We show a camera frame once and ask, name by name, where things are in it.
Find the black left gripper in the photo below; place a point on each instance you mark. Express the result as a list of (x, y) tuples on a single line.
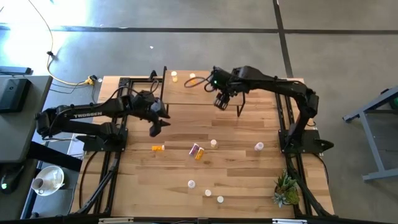
[(146, 105)]

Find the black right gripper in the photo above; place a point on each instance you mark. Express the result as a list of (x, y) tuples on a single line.
[(221, 80)]

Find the orange pill bottle white cap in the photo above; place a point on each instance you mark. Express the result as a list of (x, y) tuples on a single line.
[(199, 154), (192, 78), (158, 148)]

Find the pink purple bottle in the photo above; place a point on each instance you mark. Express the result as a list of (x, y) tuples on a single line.
[(194, 149)]

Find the clear wide pill bottle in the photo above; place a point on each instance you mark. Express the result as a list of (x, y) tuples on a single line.
[(259, 146), (191, 184)]

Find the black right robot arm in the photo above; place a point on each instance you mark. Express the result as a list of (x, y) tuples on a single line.
[(280, 84)]

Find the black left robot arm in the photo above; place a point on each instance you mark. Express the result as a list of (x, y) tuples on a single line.
[(87, 114)]

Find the wooden shelf with black legs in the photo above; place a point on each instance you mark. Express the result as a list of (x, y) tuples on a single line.
[(186, 96)]

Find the white paper sheet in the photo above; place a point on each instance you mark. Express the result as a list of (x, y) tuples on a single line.
[(76, 146)]

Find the potted green succulent plant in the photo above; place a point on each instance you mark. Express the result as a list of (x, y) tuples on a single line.
[(286, 189)]

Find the black flat bar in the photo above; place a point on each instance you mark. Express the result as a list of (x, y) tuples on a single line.
[(53, 155)]

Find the grey desk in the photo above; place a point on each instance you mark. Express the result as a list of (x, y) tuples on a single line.
[(34, 124)]

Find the black box device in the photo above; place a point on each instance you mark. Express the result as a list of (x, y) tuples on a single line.
[(12, 95)]

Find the dark flat device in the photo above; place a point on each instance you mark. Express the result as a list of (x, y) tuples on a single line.
[(15, 70)]

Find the black computer mouse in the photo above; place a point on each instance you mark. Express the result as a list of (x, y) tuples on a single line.
[(9, 180)]

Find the green round object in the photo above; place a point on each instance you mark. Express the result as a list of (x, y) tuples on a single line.
[(395, 102)]

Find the black metal table frame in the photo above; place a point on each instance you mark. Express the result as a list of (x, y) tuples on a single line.
[(124, 82)]

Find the silver metal bracket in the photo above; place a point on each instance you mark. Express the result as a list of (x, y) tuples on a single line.
[(289, 221), (115, 220)]

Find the grey metal table frame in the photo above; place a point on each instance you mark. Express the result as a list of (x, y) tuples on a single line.
[(373, 149)]

